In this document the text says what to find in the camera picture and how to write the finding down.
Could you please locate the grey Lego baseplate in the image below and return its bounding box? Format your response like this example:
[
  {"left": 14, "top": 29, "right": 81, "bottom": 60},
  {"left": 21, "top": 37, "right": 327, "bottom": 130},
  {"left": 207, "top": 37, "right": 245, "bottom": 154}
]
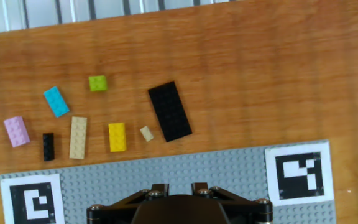
[{"left": 0, "top": 139, "right": 337, "bottom": 224}]

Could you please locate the orange wooden board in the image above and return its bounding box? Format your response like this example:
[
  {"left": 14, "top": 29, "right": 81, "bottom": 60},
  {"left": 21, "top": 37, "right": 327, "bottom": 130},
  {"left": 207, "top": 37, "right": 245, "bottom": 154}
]
[{"left": 0, "top": 0, "right": 358, "bottom": 224}]

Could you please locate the long tan Lego brick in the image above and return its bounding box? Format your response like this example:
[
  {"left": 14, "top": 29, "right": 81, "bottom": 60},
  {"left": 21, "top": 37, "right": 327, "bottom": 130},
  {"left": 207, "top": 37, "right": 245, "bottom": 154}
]
[{"left": 69, "top": 116, "right": 88, "bottom": 160}]

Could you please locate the pink Lego brick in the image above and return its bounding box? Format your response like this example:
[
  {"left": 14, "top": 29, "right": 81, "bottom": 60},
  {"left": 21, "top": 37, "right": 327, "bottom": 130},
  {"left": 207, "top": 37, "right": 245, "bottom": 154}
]
[{"left": 3, "top": 116, "right": 31, "bottom": 148}]

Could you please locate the tiny tan Lego piece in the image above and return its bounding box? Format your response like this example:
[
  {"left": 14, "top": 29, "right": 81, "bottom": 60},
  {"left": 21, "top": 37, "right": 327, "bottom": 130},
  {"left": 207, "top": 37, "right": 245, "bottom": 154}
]
[{"left": 139, "top": 125, "right": 155, "bottom": 142}]

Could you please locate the lime Lego brick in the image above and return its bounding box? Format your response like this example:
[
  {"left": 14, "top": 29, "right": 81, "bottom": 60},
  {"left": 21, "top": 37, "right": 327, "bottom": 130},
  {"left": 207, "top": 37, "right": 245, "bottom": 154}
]
[{"left": 88, "top": 75, "right": 108, "bottom": 92}]

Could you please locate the cyan Lego brick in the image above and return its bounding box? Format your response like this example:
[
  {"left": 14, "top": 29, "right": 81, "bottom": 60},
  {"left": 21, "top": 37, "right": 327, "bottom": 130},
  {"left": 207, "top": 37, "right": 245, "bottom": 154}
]
[{"left": 43, "top": 86, "right": 70, "bottom": 118}]

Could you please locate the narrow black Lego brick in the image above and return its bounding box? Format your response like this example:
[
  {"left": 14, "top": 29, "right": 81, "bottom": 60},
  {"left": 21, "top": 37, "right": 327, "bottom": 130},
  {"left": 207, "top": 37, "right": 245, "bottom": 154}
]
[{"left": 42, "top": 133, "right": 55, "bottom": 162}]

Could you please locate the wide black Lego plate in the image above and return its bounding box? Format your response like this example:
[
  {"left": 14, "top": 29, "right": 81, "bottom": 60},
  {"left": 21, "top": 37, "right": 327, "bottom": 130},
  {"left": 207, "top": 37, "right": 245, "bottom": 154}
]
[{"left": 147, "top": 80, "right": 193, "bottom": 143}]

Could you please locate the yellow Lego brick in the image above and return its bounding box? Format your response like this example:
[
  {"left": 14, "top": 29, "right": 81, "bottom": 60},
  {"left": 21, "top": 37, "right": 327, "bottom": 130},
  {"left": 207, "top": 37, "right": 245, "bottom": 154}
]
[{"left": 108, "top": 122, "right": 127, "bottom": 153}]

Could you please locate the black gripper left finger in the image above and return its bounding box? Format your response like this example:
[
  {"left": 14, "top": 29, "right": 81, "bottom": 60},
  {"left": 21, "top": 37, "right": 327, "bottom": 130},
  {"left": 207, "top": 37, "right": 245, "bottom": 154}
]
[{"left": 86, "top": 183, "right": 171, "bottom": 224}]

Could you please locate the paper fiducial marker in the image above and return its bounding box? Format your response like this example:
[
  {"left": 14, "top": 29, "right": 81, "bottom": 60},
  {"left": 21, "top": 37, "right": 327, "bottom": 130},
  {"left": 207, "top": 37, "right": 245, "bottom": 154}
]
[
  {"left": 264, "top": 142, "right": 335, "bottom": 207},
  {"left": 0, "top": 173, "right": 66, "bottom": 224}
]

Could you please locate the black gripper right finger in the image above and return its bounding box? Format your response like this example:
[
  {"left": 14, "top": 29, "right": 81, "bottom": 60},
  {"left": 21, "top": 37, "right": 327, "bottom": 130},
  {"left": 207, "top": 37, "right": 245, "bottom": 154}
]
[{"left": 192, "top": 182, "right": 274, "bottom": 224}]

